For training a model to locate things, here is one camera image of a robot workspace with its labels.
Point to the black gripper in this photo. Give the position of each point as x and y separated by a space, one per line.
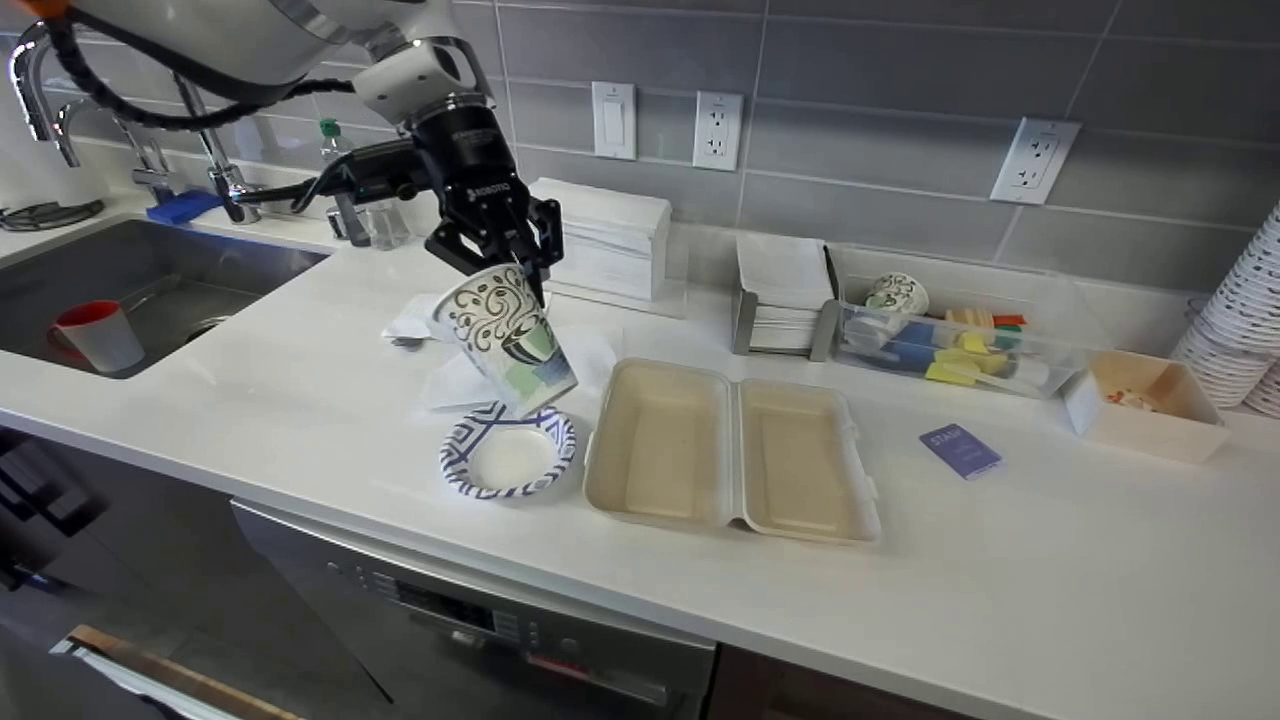
484 211

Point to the patterned paper cup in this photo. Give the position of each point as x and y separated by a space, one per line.
502 331

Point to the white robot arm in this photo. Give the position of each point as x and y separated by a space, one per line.
396 57

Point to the blue patterned paper bowl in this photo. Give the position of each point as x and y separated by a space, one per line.
502 457

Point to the red rimmed cup in sink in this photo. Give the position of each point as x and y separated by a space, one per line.
97 336

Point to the clear small bottle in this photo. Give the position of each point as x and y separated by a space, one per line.
391 221

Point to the white napkin dispenser box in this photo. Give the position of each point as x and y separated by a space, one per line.
613 241

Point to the green cap soap bottle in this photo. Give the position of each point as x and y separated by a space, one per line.
345 212

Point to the white outlet left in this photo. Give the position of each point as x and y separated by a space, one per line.
718 131

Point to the white outlet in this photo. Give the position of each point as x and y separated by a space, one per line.
718 131
1035 161

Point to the beige foam takeout container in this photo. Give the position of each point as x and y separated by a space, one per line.
707 455

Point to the steel napkin holder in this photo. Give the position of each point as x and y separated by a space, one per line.
785 299

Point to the blue sponge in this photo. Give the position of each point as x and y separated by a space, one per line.
181 211

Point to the steel sink basin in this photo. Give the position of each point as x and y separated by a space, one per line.
169 280

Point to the stainless dishwasher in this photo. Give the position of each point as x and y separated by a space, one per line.
462 644

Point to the clear condiment tray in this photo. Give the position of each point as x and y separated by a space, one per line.
898 325

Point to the white outlet right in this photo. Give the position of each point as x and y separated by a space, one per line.
1035 161

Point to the small beige cardboard box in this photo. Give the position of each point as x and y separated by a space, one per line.
1146 406

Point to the stack of paper cups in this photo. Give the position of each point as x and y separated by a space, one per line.
1232 336

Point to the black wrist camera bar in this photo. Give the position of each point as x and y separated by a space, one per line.
395 169

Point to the white light switch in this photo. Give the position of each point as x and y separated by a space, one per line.
613 123

